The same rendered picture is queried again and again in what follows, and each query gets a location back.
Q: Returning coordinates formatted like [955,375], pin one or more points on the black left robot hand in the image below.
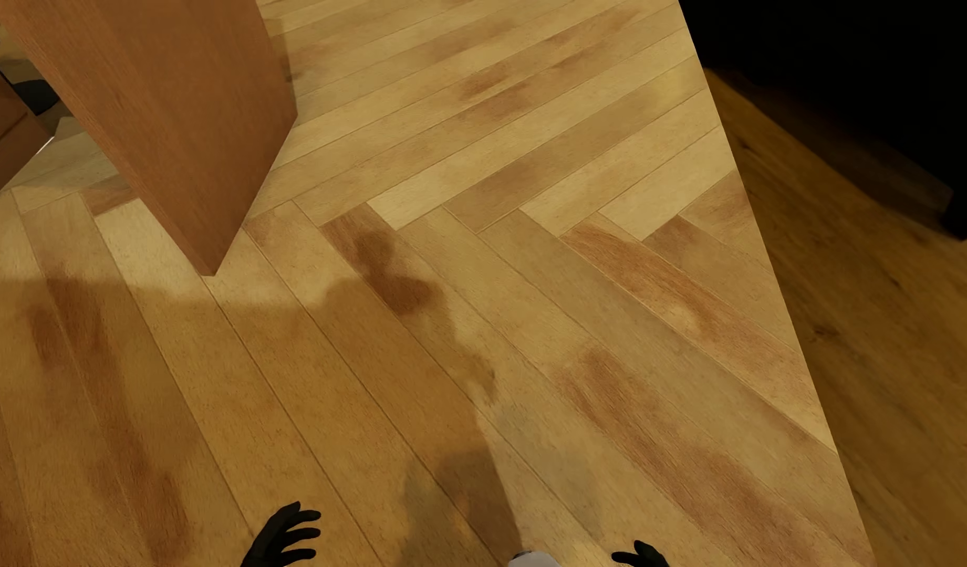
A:
[282,539]

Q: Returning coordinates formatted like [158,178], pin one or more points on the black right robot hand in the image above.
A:
[645,556]

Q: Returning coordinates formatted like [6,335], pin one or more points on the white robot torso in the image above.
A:
[534,560]

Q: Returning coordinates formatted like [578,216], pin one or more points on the brown wooden cabinet panel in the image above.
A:
[164,110]

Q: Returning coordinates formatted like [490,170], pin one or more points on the brown wooden furniture piece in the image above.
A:
[2,130]

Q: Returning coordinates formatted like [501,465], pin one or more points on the black chair base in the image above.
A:
[14,83]

